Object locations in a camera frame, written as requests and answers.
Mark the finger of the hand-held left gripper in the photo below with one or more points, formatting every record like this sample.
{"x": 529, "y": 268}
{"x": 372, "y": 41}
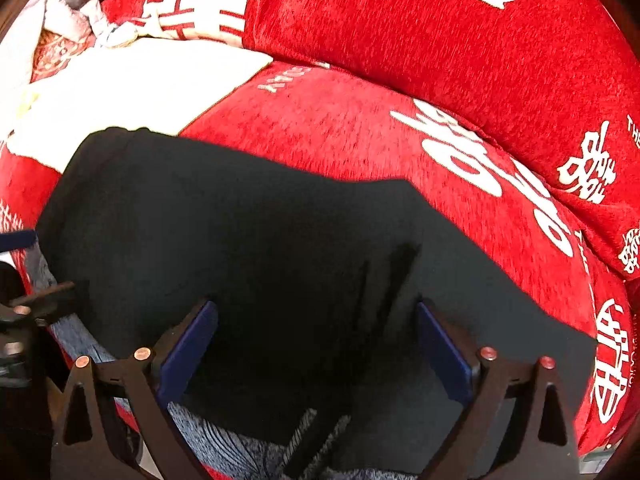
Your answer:
{"x": 42, "y": 300}
{"x": 17, "y": 240}

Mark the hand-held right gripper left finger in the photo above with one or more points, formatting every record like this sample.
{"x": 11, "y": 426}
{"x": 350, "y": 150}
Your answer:
{"x": 187, "y": 352}

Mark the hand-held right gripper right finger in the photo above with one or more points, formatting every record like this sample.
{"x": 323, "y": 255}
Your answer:
{"x": 445, "y": 355}

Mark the black leaf-patterned pants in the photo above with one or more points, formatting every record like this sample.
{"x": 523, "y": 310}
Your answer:
{"x": 250, "y": 240}

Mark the white cloth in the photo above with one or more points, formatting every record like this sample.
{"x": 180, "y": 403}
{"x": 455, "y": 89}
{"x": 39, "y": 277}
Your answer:
{"x": 135, "y": 90}

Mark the red floral cloth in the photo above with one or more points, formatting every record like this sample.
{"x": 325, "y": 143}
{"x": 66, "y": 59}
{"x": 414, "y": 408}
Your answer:
{"x": 57, "y": 52}

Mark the red printed sofa cover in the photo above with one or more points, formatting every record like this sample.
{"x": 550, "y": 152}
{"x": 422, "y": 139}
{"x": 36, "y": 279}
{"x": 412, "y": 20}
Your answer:
{"x": 330, "y": 130}

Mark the red printed back cushion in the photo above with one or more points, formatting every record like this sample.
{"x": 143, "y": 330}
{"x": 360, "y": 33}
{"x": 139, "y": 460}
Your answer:
{"x": 425, "y": 45}

